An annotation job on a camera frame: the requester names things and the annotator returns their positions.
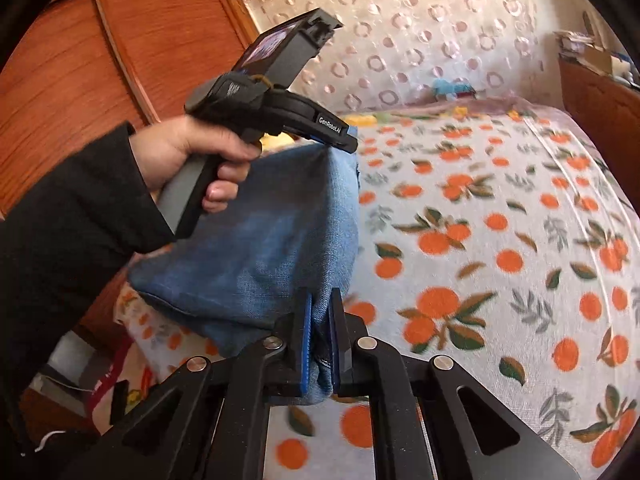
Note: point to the person left black sleeve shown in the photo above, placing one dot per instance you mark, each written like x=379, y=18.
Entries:
x=61, y=244

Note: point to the circle pattern sheer curtain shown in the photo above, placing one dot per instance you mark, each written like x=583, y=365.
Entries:
x=392, y=53

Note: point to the person left hand thumb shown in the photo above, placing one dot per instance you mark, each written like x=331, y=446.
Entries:
x=162, y=149

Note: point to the floral pink blanket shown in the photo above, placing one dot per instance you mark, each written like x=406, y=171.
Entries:
x=450, y=110

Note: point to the cardboard box on cabinet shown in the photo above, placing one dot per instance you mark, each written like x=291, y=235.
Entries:
x=598, y=60

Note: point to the blue denim jeans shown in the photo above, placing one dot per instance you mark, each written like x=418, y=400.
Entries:
x=294, y=226

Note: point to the orange print bed sheet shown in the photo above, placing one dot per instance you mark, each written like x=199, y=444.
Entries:
x=495, y=239

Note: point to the stack of books papers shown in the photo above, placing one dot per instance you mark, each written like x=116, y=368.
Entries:
x=572, y=43

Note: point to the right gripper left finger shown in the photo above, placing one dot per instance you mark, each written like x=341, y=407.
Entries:
x=209, y=419

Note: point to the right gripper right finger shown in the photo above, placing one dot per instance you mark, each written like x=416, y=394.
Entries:
x=432, y=419

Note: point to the box with teal cloth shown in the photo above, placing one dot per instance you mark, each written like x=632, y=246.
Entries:
x=445, y=90

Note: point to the wooden slatted wardrobe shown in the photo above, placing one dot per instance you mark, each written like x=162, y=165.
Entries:
x=85, y=66

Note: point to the long wooden sideboard cabinet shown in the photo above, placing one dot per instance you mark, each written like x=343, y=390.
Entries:
x=609, y=113

